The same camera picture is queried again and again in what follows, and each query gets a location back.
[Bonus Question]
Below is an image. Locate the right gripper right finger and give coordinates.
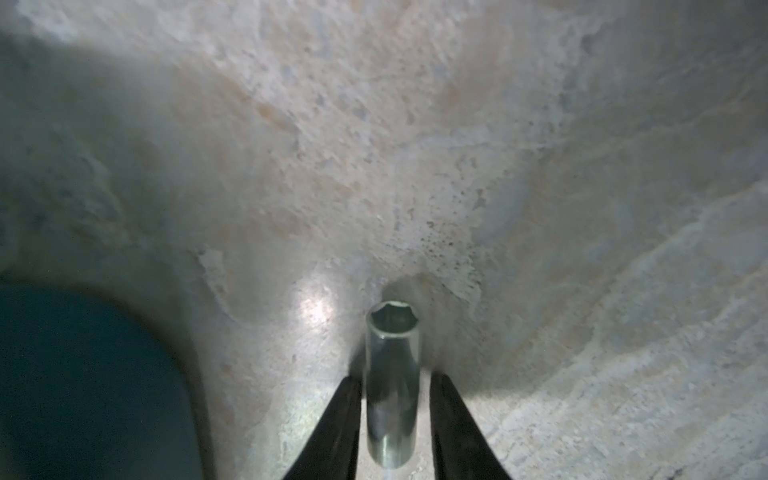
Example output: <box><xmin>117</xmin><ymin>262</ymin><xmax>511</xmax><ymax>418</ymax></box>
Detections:
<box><xmin>429</xmin><ymin>372</ymin><xmax>512</xmax><ymax>480</ymax></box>

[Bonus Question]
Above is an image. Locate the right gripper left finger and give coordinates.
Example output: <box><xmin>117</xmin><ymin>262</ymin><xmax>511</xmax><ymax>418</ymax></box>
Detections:
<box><xmin>284</xmin><ymin>376</ymin><xmax>362</xmax><ymax>480</ymax></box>

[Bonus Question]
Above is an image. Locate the teal plastic storage box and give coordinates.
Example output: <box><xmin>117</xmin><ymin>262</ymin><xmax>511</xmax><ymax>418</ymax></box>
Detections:
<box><xmin>1</xmin><ymin>285</ymin><xmax>204</xmax><ymax>479</ymax></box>

